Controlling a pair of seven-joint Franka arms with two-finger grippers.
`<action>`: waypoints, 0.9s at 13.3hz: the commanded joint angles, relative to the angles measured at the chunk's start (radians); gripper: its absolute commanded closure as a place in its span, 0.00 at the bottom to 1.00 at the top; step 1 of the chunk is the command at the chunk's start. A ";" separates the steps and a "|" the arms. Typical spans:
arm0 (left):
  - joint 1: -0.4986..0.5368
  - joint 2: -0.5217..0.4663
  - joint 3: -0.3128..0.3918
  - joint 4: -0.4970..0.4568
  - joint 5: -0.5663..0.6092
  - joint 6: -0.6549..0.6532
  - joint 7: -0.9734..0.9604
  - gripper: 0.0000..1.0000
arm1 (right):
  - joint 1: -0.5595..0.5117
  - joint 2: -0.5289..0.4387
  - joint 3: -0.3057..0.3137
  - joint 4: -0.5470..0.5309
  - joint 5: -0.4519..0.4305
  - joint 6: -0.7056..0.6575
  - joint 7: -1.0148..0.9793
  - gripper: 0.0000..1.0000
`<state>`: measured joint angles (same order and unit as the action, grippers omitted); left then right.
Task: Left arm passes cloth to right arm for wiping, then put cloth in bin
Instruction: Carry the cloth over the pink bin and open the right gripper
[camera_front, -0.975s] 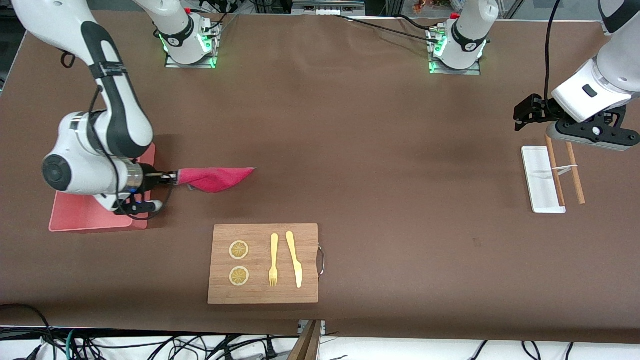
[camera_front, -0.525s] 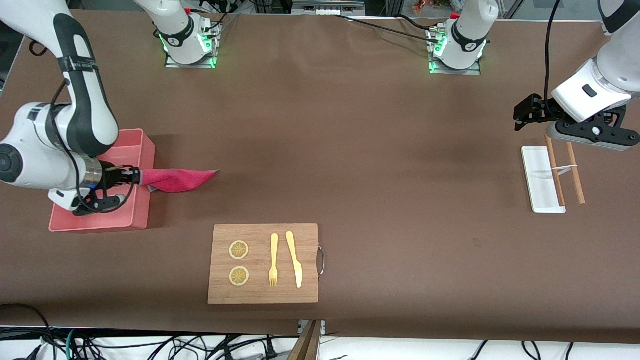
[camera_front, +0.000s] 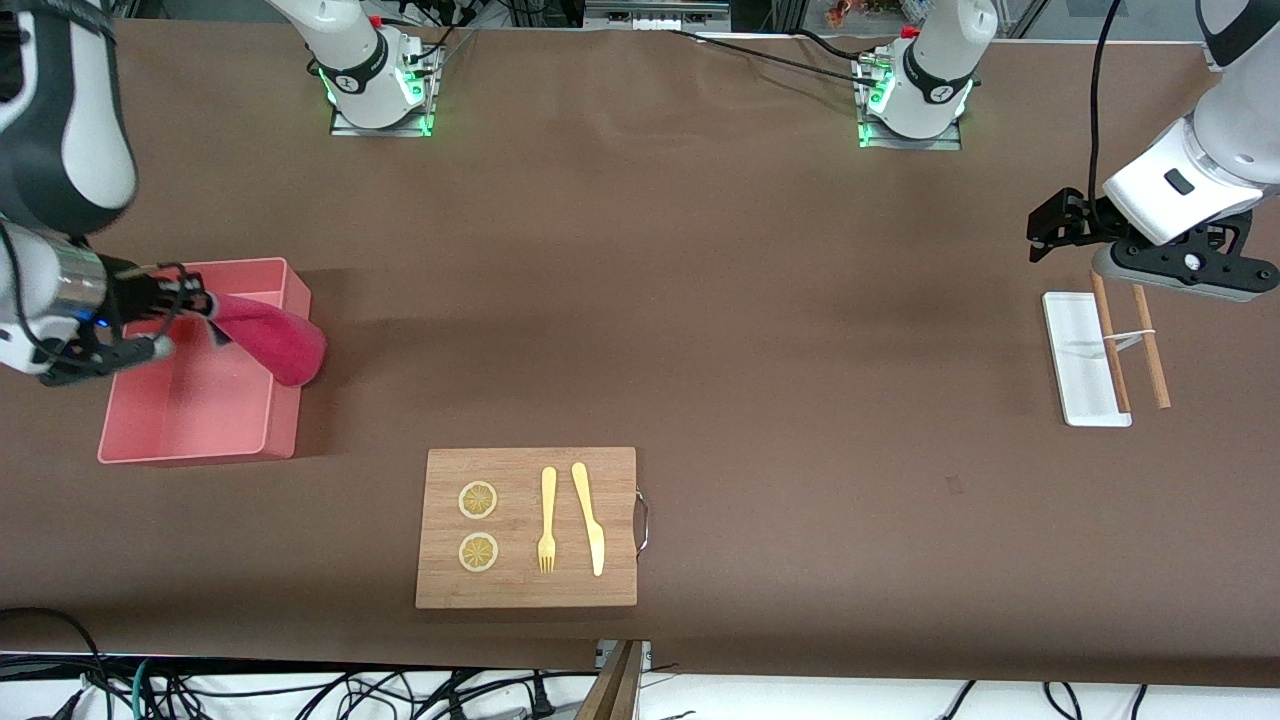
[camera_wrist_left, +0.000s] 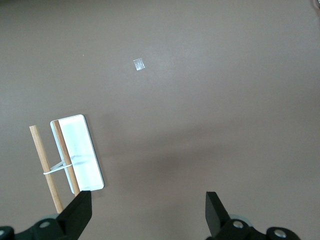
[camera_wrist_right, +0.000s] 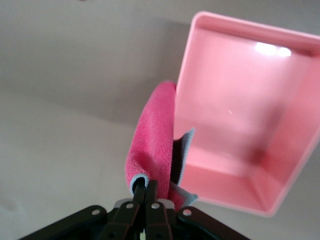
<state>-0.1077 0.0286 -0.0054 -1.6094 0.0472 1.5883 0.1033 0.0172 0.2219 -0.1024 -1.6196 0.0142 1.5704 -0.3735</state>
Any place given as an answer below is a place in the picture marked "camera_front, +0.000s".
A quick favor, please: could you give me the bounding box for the long black table cable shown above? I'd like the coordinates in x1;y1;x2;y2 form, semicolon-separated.
665;28;886;91

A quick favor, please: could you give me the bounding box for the red and grey cloth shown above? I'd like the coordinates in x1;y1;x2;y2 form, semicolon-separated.
205;292;328;389

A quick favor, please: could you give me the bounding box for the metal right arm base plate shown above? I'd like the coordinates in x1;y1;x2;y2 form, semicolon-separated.
330;98;435;138

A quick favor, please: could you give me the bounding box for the pink plastic bin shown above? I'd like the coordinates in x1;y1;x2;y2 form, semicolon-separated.
97;257;312;467

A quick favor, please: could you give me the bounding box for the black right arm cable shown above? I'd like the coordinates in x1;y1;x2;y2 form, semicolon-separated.
0;222;111;373

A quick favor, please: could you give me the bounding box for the thick black cable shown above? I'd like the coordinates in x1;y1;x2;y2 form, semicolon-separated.
0;607;106;720

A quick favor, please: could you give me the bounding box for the silver metal bracket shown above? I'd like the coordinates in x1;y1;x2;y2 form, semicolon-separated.
597;640;653;673

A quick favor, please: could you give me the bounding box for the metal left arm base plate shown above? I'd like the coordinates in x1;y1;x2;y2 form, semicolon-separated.
858;110;963;151

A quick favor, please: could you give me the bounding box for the brown wooden post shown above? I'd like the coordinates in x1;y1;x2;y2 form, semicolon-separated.
577;640;641;720

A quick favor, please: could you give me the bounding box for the wooden cutting board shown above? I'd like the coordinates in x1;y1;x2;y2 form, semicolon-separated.
415;447;653;610

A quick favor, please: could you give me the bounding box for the yellow plastic knife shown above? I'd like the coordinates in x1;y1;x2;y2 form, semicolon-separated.
571;461;606;578

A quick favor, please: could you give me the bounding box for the short black table cable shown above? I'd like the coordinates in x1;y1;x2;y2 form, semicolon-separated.
793;28;891;63

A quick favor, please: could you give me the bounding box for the white rectangular tray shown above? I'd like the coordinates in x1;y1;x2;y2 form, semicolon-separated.
1044;291;1133;428

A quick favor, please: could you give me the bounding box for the yellow plastic fork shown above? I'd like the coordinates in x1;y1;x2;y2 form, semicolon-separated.
537;466;558;575

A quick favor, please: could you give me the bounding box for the grey metal equipment box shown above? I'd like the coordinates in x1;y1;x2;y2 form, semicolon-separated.
585;0;731;31

